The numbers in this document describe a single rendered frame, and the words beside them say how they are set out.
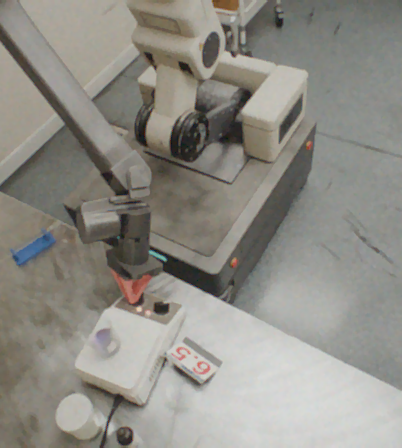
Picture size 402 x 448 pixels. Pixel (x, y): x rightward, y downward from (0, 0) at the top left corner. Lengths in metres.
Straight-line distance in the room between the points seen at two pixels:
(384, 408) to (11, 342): 0.72
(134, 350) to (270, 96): 1.07
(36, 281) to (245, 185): 0.84
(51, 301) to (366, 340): 1.13
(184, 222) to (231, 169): 0.28
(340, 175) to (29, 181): 1.52
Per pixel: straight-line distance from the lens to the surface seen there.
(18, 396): 0.98
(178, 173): 1.70
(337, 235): 1.95
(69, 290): 1.04
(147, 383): 0.85
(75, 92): 0.79
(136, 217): 0.78
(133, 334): 0.84
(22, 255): 1.13
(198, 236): 1.50
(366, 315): 1.79
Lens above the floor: 1.59
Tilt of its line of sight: 53 degrees down
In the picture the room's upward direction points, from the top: 11 degrees counter-clockwise
